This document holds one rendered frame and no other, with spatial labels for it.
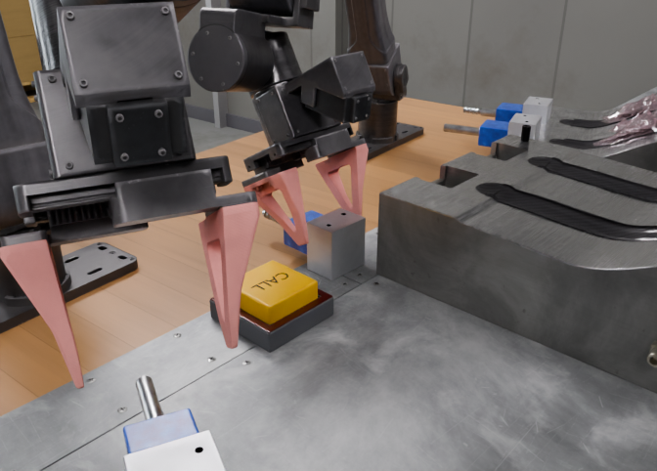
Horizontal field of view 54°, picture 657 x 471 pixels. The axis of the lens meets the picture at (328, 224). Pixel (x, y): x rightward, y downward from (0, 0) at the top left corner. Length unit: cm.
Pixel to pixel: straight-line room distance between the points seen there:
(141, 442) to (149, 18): 26
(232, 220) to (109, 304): 33
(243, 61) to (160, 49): 31
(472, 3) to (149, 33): 275
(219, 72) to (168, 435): 31
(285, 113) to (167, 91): 36
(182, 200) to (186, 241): 42
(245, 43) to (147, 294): 26
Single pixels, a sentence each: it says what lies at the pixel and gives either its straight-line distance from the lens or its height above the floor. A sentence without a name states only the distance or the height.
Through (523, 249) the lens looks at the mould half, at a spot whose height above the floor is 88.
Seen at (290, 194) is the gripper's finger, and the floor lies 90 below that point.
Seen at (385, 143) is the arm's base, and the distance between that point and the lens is 103.
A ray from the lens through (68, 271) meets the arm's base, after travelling 68.
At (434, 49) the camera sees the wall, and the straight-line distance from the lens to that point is 308.
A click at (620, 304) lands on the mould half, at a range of 54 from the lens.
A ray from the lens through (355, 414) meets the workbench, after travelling 49.
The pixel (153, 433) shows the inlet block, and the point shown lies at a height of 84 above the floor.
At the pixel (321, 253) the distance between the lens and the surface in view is 64.
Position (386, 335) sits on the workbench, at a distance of 57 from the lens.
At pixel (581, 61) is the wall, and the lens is 283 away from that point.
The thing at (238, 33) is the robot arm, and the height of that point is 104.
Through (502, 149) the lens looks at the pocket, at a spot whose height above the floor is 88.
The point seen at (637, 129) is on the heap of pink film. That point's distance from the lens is 90.
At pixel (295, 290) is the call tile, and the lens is 56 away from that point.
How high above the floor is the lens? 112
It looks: 25 degrees down
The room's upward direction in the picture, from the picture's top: straight up
